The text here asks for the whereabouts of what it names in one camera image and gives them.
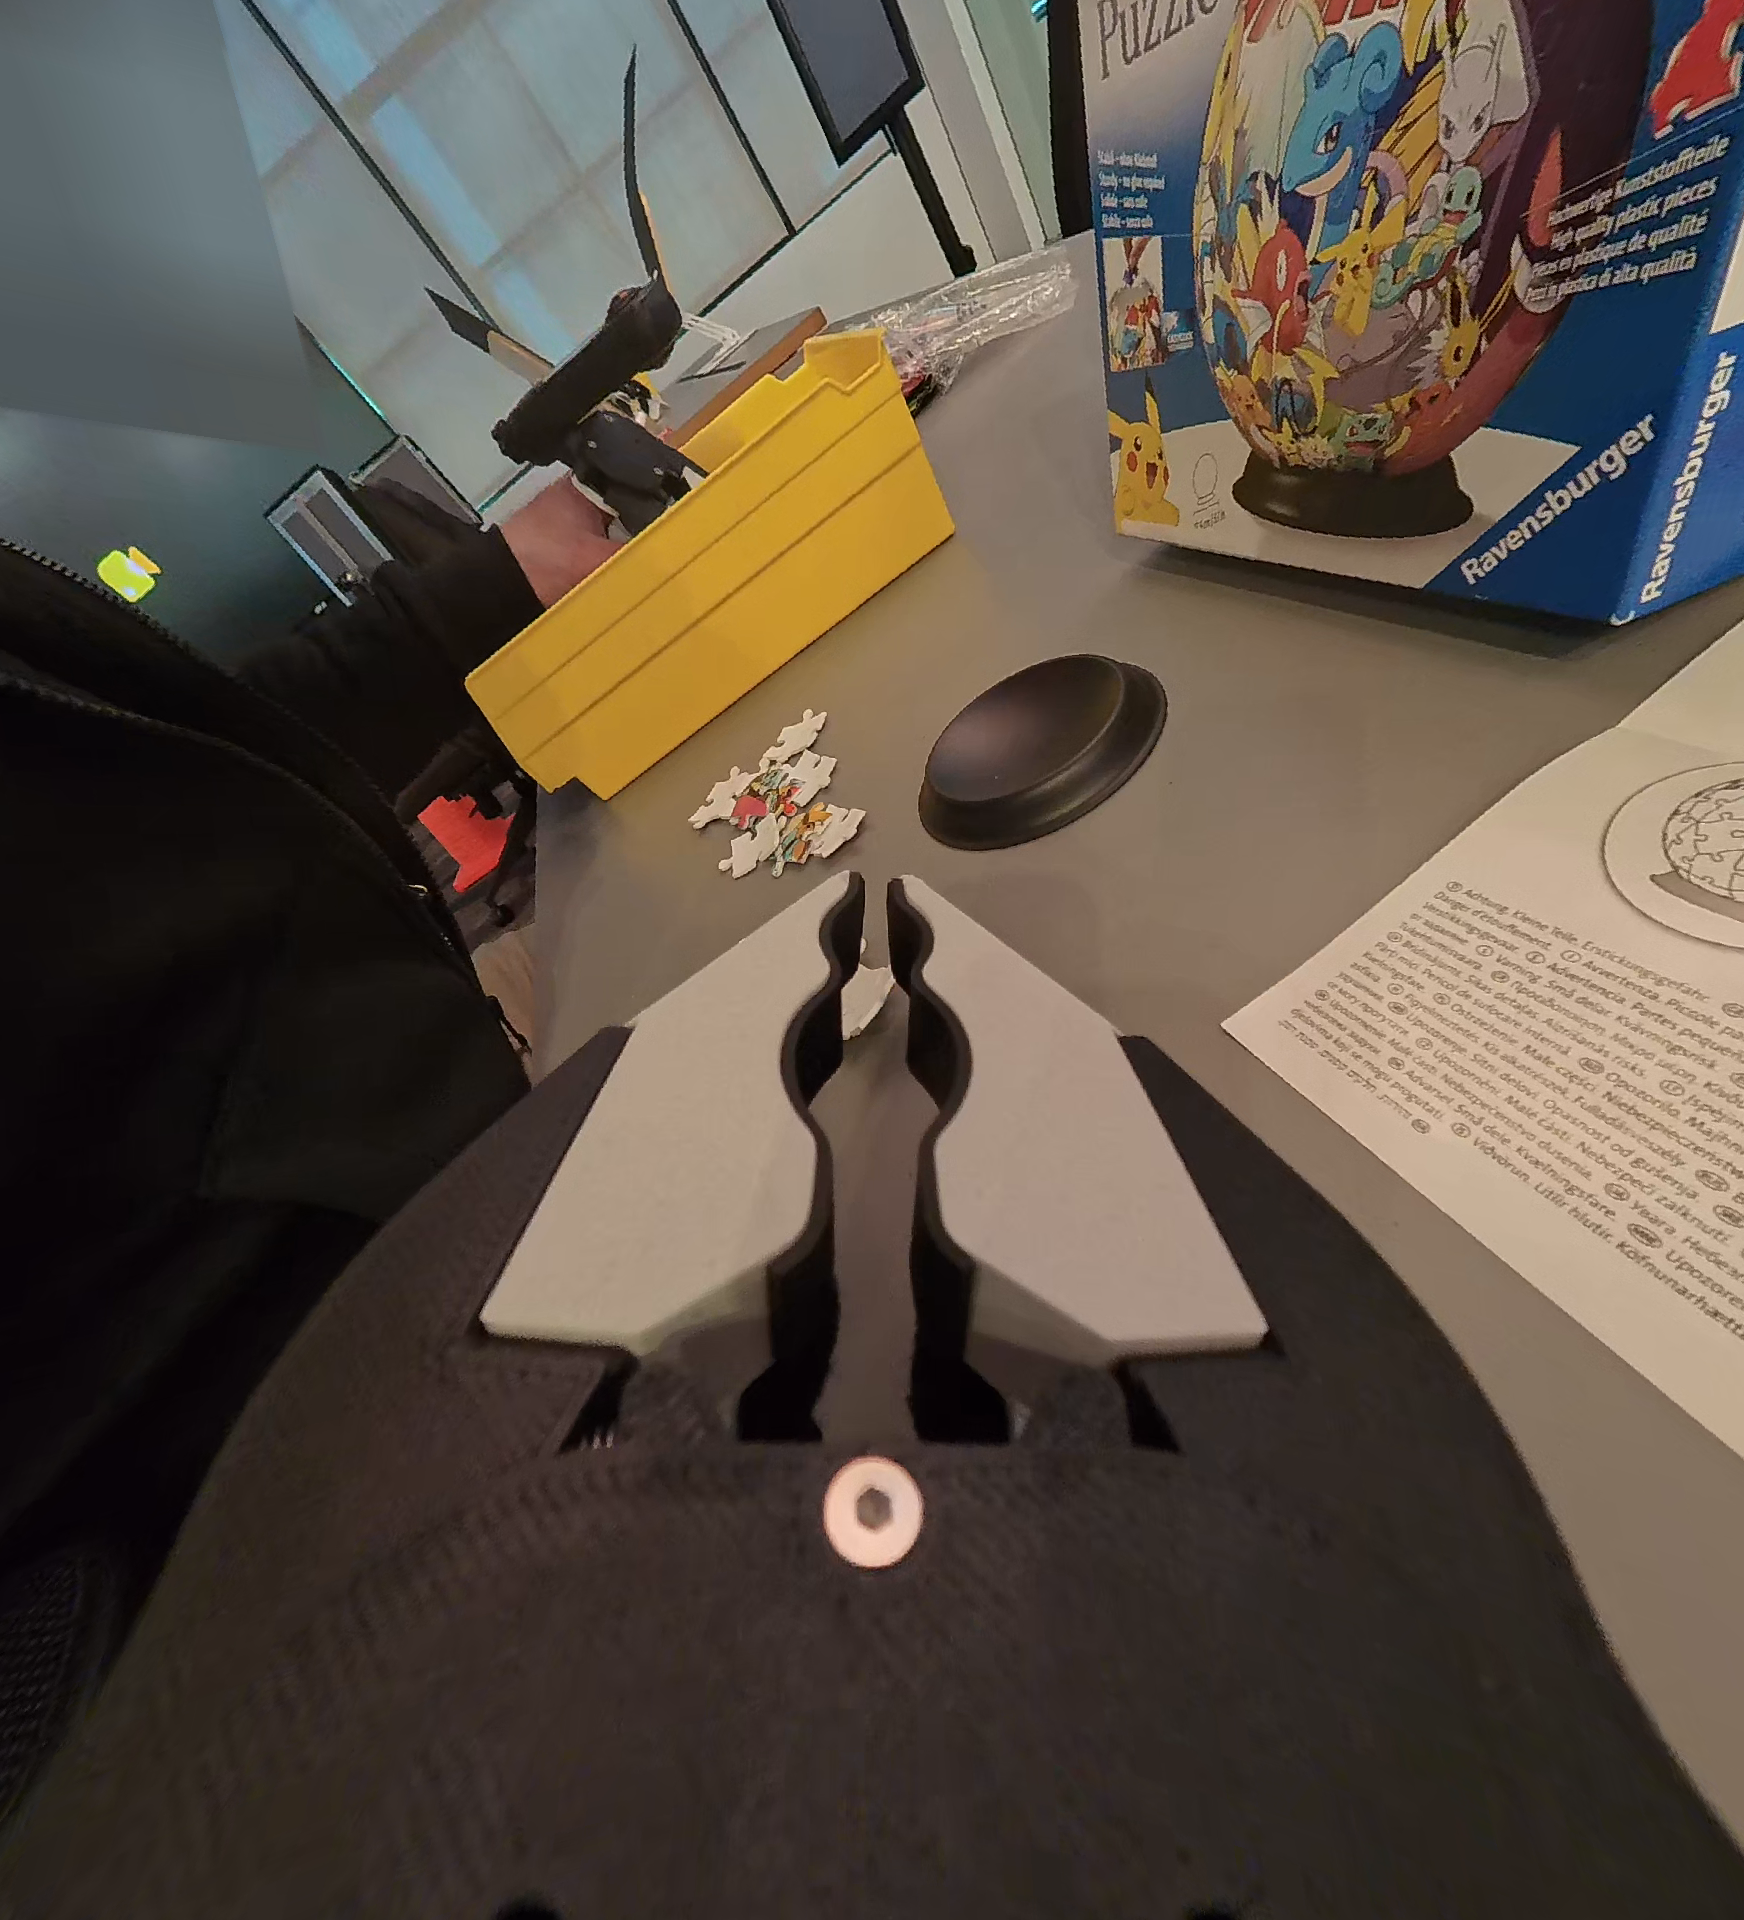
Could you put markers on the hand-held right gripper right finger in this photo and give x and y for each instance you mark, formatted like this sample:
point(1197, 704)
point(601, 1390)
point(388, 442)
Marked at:
point(1097, 1171)

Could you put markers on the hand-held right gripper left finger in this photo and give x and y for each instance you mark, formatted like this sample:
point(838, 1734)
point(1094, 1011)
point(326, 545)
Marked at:
point(663, 1171)

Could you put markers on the yellow plastic bin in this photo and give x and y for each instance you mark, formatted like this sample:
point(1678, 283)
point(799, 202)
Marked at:
point(692, 599)

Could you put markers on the joined white puzzle section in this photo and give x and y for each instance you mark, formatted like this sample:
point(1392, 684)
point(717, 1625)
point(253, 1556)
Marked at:
point(865, 989)

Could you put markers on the white puzzle piece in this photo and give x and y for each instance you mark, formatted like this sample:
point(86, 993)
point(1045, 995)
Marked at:
point(751, 853)
point(817, 773)
point(719, 799)
point(804, 733)
point(838, 825)

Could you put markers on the person's left forearm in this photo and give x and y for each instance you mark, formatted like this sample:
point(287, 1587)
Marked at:
point(394, 630)

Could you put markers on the black round puzzle stand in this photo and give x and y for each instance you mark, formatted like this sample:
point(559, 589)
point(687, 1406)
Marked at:
point(1038, 750)

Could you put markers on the printed puzzle box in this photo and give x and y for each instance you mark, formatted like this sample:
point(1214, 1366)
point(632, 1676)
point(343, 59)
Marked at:
point(1413, 299)

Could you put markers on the person's left hand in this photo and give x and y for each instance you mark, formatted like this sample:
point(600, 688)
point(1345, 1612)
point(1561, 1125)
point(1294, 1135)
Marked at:
point(556, 549)

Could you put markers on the yellow black device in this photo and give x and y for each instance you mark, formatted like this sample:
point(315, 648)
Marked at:
point(644, 393)

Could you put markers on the brown wooden board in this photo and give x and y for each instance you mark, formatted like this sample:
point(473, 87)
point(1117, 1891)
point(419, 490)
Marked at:
point(751, 354)

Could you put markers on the person's beige trousers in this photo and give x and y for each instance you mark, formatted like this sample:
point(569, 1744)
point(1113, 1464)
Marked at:
point(507, 989)

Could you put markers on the grey framed cabinet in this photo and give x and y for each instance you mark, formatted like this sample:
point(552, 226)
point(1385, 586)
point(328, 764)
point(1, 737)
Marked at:
point(315, 532)

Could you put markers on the red floor object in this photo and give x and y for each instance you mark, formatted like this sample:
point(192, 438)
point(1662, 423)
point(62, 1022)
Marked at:
point(460, 841)

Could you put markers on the clear plastic bag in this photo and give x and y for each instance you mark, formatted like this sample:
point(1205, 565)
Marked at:
point(978, 309)

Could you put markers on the white instruction sheet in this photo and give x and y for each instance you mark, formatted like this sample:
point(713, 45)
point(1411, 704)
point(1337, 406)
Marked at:
point(1488, 1081)

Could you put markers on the black monitor on stand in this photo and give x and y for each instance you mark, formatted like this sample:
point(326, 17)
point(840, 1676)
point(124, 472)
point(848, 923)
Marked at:
point(843, 60)

